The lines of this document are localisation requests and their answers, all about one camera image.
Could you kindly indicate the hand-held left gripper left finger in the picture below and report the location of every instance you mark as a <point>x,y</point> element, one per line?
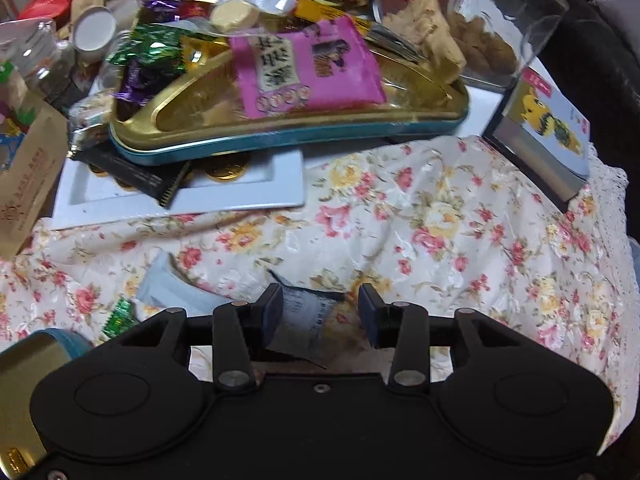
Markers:
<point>272,312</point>

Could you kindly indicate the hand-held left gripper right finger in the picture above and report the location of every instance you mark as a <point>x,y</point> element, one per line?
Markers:
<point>370,317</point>

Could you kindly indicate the gold tin teal rim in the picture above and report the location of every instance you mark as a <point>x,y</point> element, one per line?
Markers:
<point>25,375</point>

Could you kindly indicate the gold tin full of snacks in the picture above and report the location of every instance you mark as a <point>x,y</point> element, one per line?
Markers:
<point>200,115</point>

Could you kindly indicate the floral tablecloth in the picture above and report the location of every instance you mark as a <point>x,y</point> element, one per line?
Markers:
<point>425,240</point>

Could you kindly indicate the pale blue snack packet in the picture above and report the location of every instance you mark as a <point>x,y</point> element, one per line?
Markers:
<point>170,285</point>

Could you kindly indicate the white rectangular plate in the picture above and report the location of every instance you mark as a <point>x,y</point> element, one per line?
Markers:
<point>225,192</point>

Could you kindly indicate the gold chocolate coin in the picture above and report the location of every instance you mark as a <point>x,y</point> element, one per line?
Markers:
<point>227,170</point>

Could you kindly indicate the green wrapped candy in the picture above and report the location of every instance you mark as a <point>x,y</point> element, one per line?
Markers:
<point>150,42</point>
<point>119,317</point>

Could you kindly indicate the black snack bar packet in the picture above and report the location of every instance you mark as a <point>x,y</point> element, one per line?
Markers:
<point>135,175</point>

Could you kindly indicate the pink snack packet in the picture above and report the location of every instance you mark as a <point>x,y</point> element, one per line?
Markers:
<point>300,70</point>

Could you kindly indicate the small box yellow cartoon print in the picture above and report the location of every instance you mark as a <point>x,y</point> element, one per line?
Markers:
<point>545,130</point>

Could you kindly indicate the clear cookie packet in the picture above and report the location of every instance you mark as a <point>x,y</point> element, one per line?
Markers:
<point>92,120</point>

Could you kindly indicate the gold wrapped candy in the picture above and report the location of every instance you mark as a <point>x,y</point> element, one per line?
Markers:
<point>202,55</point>

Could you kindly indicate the purple wrapped candy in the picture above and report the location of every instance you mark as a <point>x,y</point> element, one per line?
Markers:
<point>137,80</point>

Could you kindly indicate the brown paper bag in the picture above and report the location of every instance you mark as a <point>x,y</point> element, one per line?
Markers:
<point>30,175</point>

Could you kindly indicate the beige cracker packet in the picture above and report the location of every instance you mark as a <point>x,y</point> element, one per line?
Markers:
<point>430,30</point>

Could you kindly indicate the round white jelly cup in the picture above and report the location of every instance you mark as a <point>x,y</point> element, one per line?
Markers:
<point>234,15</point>

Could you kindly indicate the yellow snack stick packet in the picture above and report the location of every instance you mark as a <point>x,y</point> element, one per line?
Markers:
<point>330,11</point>

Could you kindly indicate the glass jar of cookies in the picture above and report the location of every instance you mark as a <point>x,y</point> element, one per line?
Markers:
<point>492,35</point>

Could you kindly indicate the glass jar dark contents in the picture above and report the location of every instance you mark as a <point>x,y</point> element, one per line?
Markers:
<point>35,55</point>

